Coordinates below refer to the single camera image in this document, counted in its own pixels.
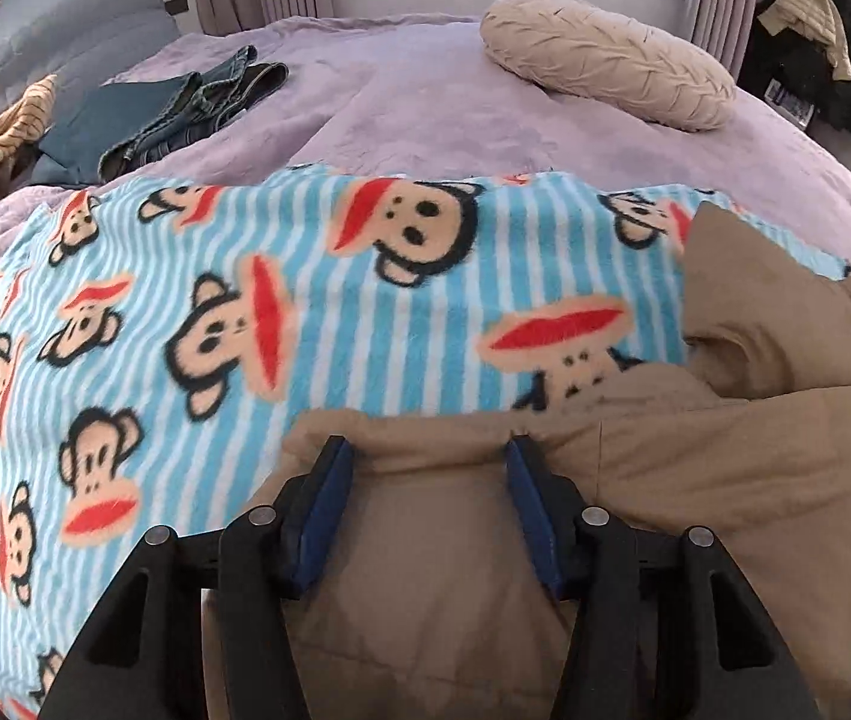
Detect tan quilted jacket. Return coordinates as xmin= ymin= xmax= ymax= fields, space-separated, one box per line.
xmin=253 ymin=205 xmax=851 ymax=718

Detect blue striped monkey blanket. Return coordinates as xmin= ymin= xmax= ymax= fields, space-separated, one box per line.
xmin=0 ymin=164 xmax=851 ymax=720

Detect folded dark jeans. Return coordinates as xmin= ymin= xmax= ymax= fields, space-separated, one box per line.
xmin=32 ymin=46 xmax=289 ymax=188

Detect cream knitted pillow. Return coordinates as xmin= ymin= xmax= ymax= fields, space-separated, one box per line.
xmin=480 ymin=0 xmax=736 ymax=132

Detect grey upholstered headboard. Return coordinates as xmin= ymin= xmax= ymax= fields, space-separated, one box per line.
xmin=0 ymin=0 xmax=180 ymax=114

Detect lavender bedspread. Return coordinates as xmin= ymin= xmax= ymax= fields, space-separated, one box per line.
xmin=0 ymin=11 xmax=851 ymax=332

